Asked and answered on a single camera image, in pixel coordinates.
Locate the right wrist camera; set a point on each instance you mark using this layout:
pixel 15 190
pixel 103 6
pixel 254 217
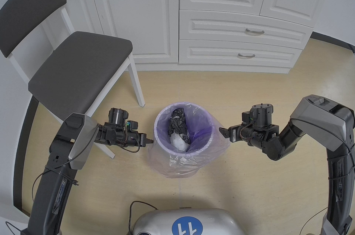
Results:
pixel 246 117

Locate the white trash bin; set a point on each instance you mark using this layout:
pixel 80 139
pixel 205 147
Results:
pixel 180 164

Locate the white chair with grey seat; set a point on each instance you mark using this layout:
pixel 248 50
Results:
pixel 83 67

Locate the purple plastic bag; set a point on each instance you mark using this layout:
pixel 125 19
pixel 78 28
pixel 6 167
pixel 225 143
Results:
pixel 199 128

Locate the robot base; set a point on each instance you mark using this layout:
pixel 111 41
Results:
pixel 166 222

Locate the crumpled white paper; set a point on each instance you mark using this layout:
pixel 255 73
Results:
pixel 179 143

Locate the black plastic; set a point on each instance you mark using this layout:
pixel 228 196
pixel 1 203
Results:
pixel 177 122

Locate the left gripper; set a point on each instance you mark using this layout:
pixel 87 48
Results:
pixel 134 139

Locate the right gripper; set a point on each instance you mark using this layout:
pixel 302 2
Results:
pixel 238 132

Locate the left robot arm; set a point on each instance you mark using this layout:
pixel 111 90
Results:
pixel 50 200

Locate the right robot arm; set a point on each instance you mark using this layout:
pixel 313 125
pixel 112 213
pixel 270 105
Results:
pixel 313 117

